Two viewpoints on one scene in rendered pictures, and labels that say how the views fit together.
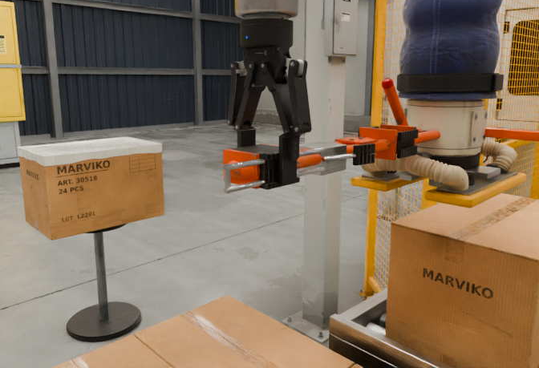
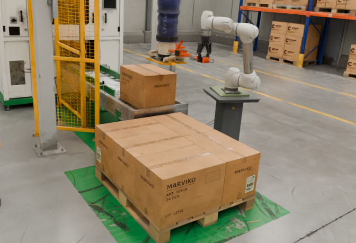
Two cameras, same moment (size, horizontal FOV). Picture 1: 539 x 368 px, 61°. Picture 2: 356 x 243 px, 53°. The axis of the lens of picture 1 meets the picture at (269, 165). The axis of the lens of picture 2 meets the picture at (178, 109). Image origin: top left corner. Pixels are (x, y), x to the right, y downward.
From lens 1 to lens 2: 324 cm
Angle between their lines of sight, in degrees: 79
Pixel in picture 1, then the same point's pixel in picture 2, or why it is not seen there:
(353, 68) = not seen: outside the picture
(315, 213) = (48, 95)
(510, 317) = (172, 88)
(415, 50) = (170, 31)
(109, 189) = not seen: outside the picture
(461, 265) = (162, 81)
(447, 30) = (175, 27)
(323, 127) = (50, 52)
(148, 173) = not seen: outside the picture
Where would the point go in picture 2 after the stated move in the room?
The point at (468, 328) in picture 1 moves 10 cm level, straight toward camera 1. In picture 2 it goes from (164, 95) to (171, 97)
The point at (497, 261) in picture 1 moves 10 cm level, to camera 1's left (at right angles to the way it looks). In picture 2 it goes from (169, 77) to (168, 79)
